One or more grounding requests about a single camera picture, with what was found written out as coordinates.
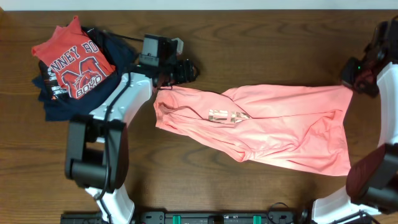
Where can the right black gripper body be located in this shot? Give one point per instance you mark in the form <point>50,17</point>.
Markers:
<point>365,83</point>

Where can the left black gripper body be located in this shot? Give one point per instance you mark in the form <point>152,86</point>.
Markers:
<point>170,75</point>

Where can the pink t-shirt with gold print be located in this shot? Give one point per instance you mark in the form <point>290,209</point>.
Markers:
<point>294,127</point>

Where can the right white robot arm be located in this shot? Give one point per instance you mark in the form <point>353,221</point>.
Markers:
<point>371,185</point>

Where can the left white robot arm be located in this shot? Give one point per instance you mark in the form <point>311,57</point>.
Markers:
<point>97,156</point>

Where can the navy blue folded shirt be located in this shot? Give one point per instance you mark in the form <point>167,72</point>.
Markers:
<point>116,51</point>

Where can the red folded Boyd t-shirt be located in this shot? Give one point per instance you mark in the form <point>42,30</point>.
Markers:
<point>77,61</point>

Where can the black folded printed shirt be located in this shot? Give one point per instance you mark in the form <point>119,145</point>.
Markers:
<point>54,90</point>

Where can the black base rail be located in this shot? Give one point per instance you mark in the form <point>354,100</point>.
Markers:
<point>277,216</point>

